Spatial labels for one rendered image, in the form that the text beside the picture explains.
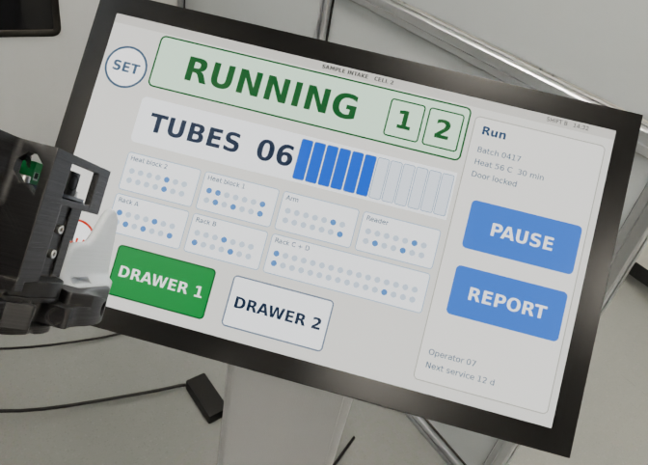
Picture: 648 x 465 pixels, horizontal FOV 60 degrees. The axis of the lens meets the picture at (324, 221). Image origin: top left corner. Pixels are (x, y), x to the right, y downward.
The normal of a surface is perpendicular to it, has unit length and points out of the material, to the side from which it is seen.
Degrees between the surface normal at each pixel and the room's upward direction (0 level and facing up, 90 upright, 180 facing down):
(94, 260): 92
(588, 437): 0
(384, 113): 50
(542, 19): 90
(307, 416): 90
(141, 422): 0
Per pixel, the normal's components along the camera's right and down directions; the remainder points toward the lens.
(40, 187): -0.04, -0.11
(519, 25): -0.82, 0.21
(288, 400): -0.20, 0.54
